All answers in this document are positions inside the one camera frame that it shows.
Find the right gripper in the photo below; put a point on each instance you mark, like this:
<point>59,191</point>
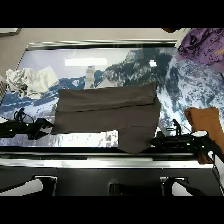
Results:
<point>161,141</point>

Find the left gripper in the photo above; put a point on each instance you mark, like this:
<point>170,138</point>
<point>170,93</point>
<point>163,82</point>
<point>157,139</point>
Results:
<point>40,128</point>

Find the brown pants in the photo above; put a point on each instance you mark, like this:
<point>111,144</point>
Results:
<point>110,115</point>

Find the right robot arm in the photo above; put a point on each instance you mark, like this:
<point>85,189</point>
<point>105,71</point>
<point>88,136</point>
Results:
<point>200,143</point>

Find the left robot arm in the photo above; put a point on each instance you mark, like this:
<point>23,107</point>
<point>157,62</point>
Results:
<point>11,129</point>

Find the white garment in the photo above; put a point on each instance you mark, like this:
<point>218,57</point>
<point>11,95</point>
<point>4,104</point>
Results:
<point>31,81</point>

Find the orange garment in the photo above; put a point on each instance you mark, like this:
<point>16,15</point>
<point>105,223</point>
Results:
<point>206,121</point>

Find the purple garment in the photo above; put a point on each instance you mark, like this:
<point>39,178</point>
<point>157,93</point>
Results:
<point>205,46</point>

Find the silver frame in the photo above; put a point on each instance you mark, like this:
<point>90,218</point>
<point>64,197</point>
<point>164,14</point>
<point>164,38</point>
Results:
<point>110,163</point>

